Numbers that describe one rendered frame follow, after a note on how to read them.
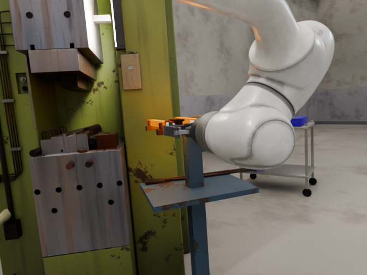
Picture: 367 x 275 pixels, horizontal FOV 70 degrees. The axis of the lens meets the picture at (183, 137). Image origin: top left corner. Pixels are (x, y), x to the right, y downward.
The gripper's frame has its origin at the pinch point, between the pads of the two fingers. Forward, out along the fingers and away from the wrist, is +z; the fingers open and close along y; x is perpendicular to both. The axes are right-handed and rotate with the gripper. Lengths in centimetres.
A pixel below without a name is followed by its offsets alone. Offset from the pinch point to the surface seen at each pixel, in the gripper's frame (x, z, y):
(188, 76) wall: 72, 508, 195
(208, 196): -26.1, 9.9, 11.0
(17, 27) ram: 44, 58, -50
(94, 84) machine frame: 23, 101, -21
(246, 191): -26.9, 9.5, 25.9
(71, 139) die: -5, 55, -34
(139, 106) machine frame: 7, 63, -1
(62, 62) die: 28, 55, -34
